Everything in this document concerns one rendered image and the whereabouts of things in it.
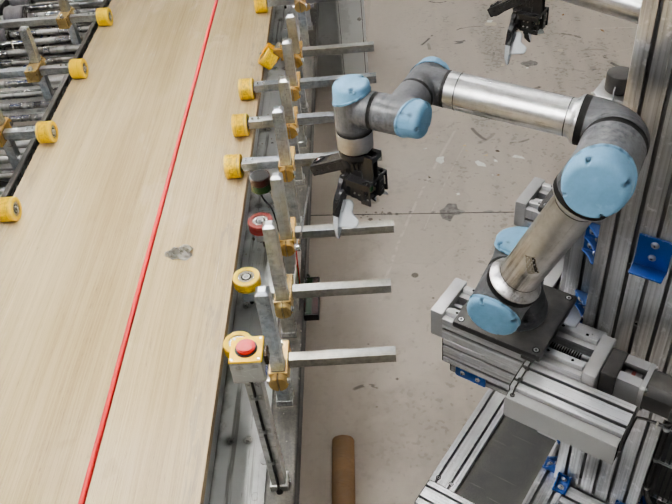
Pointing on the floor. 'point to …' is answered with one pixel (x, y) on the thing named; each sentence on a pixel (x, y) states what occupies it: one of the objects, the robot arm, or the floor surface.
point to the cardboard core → (343, 470)
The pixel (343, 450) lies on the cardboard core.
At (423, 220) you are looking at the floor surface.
